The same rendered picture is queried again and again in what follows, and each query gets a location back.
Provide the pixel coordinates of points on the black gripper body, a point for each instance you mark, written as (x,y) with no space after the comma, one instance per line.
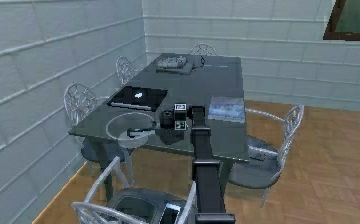
(167,119)

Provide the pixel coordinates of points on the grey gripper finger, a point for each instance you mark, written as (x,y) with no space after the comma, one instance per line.
(139,133)
(144,127)

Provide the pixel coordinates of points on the clear glass bowl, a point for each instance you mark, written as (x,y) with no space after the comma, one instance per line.
(121,131)

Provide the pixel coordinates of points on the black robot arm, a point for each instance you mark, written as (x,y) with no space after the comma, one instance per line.
(206,173)

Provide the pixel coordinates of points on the black laptop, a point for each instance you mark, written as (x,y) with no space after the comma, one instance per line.
(138,97)

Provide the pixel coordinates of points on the dark grey dining table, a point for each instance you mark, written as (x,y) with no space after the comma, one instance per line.
(201,86)

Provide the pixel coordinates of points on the brown framed window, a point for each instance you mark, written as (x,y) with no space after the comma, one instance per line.
(353,18)

